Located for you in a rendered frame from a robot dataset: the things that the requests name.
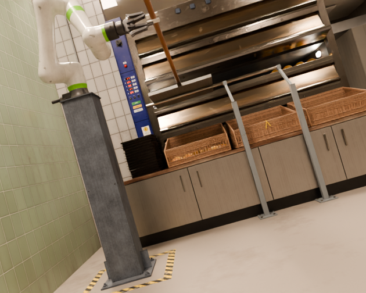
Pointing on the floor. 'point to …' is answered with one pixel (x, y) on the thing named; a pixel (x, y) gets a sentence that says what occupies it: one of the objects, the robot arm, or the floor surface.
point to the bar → (247, 139)
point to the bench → (237, 182)
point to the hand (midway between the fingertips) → (152, 18)
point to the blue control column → (121, 53)
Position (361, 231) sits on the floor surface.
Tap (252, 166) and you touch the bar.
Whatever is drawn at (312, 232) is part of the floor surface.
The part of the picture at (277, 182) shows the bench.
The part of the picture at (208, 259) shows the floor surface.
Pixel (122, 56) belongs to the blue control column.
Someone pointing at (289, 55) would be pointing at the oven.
